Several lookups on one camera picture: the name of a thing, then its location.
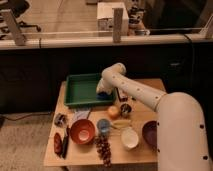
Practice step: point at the blue and white gripper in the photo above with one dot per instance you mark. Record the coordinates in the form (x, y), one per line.
(103, 96)

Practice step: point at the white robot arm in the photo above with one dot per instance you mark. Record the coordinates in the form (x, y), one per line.
(181, 132)

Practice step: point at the green plastic tray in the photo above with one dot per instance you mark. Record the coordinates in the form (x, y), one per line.
(80, 91)

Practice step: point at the orange fruit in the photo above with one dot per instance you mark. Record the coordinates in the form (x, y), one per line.
(113, 112)

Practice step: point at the dark rectangular box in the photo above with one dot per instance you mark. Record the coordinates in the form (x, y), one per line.
(122, 95)

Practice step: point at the grey cloth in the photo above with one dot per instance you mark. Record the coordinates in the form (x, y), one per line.
(81, 113)

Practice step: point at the blue cup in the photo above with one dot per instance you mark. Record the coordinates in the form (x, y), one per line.
(103, 126)

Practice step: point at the banana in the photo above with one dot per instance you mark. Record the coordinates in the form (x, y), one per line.
(119, 124)

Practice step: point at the red bowl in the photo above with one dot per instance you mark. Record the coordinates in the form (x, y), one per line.
(82, 132)

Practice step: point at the bunch of red grapes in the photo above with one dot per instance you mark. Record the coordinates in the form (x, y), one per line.
(103, 149)

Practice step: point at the small metal object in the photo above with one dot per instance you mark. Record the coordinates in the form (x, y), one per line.
(60, 120)

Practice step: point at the purple bowl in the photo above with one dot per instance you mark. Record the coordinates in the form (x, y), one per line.
(149, 133)

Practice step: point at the black utensil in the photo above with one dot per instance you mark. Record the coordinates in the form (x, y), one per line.
(65, 142)

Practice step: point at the red spatula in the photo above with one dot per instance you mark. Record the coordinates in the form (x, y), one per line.
(57, 144)

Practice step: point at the wooden railing beam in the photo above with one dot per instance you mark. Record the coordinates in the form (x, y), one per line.
(105, 41)

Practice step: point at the white cardboard box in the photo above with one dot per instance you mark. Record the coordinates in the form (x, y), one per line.
(105, 13)

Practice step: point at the black office chair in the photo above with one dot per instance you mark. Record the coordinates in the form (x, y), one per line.
(18, 8)

